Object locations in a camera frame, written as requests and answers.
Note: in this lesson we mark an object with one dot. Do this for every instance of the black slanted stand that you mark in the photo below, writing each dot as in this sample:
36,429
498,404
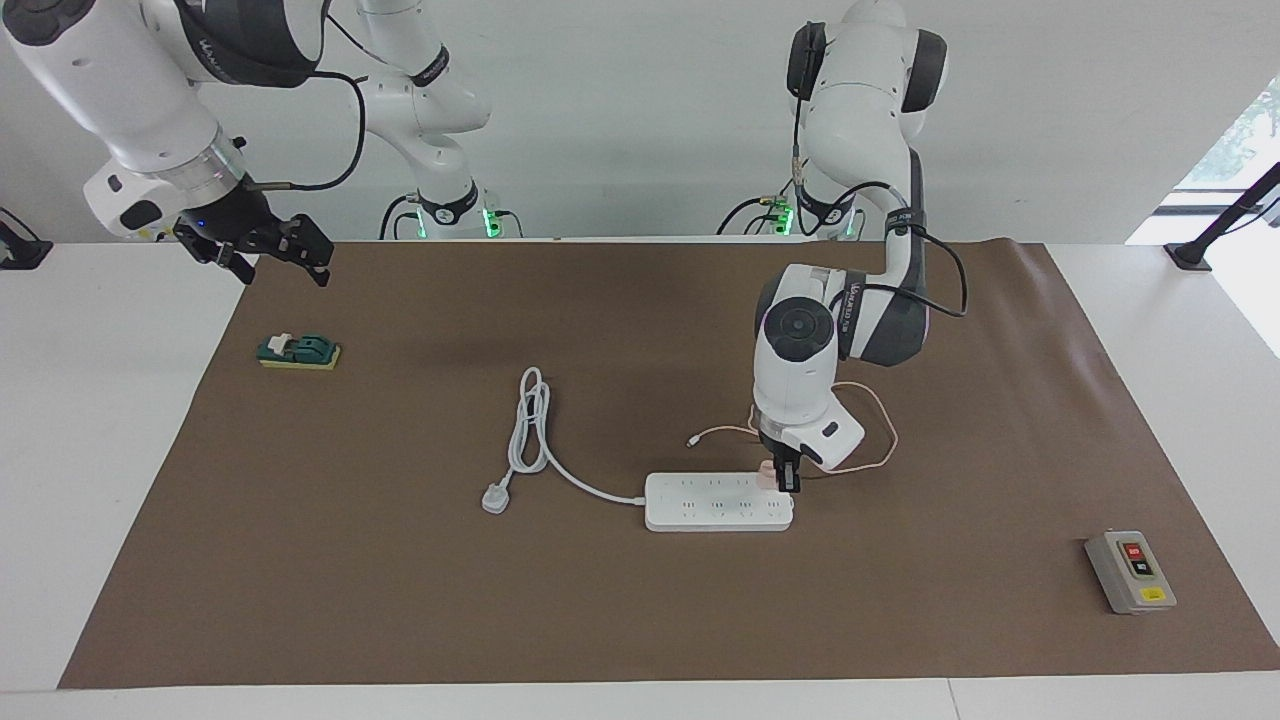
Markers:
1225,215

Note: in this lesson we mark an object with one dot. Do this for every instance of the white power strip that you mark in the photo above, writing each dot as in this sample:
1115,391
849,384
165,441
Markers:
710,505

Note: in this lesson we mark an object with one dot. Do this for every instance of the small black stand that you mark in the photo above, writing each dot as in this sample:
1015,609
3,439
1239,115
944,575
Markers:
20,250

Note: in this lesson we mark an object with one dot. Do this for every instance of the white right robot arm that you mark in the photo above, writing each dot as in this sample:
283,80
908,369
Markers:
120,80

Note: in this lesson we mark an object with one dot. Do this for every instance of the pink charger block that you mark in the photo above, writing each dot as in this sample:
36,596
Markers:
766,475

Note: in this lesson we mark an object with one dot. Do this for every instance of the bright window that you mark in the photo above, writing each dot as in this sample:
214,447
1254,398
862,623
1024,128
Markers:
1235,140

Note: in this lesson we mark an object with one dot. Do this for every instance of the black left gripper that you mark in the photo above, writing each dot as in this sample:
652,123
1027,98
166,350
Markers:
780,450

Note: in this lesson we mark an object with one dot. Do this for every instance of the brown table mat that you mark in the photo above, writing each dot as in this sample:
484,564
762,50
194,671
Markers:
700,600

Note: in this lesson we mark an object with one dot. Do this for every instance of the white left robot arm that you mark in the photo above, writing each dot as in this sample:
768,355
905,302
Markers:
795,390

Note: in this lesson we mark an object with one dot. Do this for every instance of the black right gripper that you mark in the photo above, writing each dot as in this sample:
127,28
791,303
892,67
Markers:
235,222

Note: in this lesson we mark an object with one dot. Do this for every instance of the grey on off switch box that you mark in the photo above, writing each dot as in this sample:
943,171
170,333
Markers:
1130,575

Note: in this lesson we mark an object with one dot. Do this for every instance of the green knife switch block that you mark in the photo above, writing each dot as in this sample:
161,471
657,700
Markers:
305,350

